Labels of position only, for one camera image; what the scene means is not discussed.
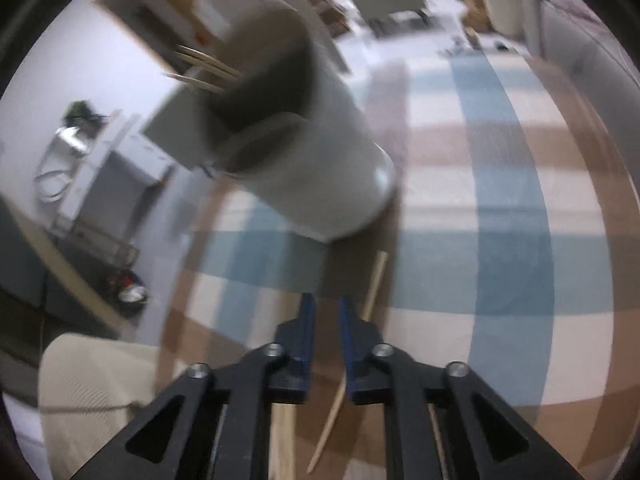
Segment wooden chopstick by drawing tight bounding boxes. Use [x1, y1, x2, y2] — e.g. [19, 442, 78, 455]
[306, 250, 388, 474]
[269, 404, 296, 480]

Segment cream cushion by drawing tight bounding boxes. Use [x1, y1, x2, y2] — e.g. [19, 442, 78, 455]
[38, 333, 160, 479]

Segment plaid checkered tablecloth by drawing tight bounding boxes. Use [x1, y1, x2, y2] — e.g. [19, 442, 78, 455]
[156, 53, 639, 479]

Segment white utensil holder cylinder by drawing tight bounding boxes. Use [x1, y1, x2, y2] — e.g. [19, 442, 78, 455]
[200, 0, 396, 243]

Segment white drawer cabinet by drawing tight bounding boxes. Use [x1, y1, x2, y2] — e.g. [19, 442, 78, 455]
[53, 110, 175, 237]

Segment potted green plant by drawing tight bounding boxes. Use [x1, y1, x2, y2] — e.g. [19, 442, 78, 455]
[63, 101, 106, 128]

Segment cardboard box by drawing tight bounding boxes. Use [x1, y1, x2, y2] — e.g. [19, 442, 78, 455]
[460, 0, 491, 32]

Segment white trash bin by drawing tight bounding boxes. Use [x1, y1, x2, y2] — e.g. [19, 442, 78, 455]
[486, 0, 524, 39]

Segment grey sofa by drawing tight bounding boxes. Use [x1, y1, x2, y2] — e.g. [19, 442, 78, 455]
[523, 0, 639, 172]

